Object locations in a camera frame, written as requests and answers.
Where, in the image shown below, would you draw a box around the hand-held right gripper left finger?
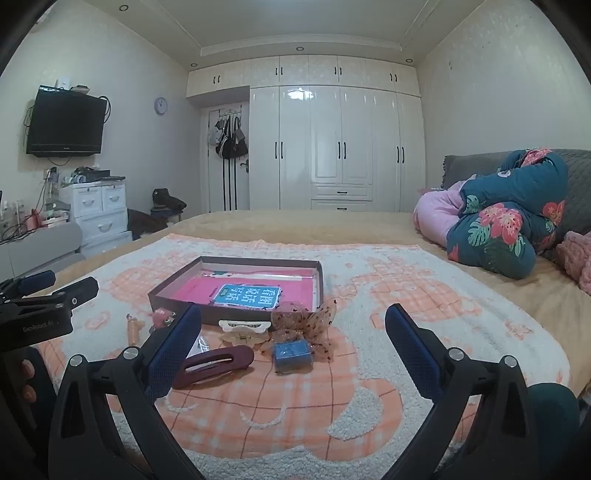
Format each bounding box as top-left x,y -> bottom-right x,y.
48,302 -> 204,480

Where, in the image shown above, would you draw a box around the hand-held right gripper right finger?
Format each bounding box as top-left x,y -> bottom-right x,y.
385,303 -> 541,480

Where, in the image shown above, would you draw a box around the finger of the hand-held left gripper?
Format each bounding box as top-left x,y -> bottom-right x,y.
0,270 -> 56,303
44,277 -> 100,315

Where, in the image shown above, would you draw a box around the pink plush hair tie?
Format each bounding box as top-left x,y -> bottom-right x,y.
148,308 -> 178,329

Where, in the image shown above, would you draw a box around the brown cardboard box tray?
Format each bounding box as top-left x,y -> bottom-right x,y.
148,256 -> 324,326

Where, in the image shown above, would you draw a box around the dark red hair clip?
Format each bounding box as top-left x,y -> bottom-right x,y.
172,345 -> 256,389

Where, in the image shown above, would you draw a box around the white claw hair clip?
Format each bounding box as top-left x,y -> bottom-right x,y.
218,318 -> 272,346

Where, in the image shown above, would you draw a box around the small blue box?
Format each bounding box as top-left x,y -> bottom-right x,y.
272,340 -> 315,373

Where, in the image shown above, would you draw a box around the beige dotted mesh hair bow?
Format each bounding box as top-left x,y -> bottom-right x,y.
259,298 -> 338,365

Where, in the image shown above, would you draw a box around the person's left hand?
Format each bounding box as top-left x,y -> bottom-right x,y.
18,359 -> 40,403

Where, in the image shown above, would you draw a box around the pile of desk clutter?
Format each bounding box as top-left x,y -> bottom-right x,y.
0,168 -> 70,245

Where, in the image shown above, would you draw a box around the orange checked fleece blanket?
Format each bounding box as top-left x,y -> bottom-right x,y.
28,233 -> 571,480

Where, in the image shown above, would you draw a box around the white plastic drawer cabinet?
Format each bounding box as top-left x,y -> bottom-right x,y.
59,180 -> 134,257

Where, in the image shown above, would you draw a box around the dark brown cloth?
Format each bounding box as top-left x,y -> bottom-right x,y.
127,209 -> 169,241

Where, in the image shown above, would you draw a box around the black set-top box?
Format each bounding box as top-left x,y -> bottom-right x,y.
74,168 -> 126,184

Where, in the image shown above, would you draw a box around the dark folded clothes pile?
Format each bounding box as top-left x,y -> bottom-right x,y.
150,187 -> 188,217

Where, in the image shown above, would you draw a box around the pink quilt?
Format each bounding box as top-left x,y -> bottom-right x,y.
413,180 -> 467,247

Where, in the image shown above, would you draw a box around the person's dark green clothing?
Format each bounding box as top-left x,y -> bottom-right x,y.
526,382 -> 581,480

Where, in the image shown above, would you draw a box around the teal floral quilt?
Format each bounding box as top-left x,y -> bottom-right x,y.
445,148 -> 570,280

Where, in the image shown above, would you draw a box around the white room door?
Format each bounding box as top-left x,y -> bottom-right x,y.
201,102 -> 251,213

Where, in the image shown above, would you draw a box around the tan bed sheet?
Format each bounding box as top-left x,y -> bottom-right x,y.
41,210 -> 591,402

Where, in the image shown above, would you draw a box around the pink knitted blanket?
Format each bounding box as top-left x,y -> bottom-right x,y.
555,230 -> 591,296

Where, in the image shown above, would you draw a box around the hanging bags on door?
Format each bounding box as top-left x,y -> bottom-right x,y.
208,115 -> 249,161

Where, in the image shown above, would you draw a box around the white glossy wardrobe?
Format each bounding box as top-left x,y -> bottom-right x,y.
186,54 -> 426,214

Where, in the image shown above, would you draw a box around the grey bed headboard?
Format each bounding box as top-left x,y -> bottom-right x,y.
441,148 -> 591,241

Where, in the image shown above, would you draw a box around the black wall television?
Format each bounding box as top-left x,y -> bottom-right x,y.
25,84 -> 108,158

